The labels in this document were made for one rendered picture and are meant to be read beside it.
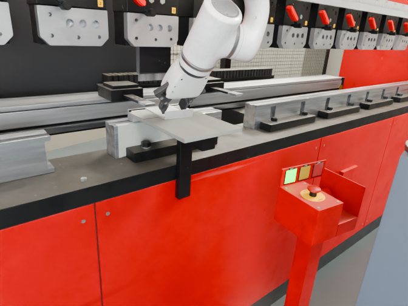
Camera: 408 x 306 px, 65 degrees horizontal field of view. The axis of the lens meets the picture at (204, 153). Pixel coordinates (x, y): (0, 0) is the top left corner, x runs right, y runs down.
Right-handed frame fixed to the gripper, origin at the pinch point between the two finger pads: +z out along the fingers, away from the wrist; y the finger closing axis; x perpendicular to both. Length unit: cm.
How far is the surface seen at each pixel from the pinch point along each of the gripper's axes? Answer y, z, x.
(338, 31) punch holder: -89, -6, -27
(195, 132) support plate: 2.3, -7.6, 13.6
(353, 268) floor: -117, 77, 69
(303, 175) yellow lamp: -39.7, 7.1, 26.9
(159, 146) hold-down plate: 2.8, 11.2, 5.9
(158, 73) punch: -0.1, 1.1, -12.1
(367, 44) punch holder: -115, -1, -25
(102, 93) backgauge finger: 9.3, 24.2, -24.4
